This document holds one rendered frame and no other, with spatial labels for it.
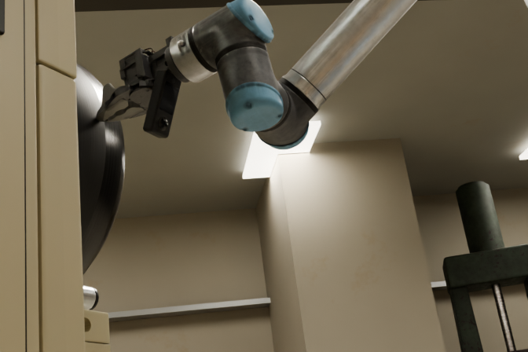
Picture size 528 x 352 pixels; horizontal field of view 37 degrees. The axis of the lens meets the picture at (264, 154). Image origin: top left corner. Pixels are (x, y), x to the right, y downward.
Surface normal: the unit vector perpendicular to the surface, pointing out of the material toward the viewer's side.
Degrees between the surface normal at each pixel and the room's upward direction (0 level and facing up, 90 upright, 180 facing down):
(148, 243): 90
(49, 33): 90
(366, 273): 90
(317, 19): 180
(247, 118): 172
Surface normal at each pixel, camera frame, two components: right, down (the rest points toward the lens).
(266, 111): 0.21, 0.85
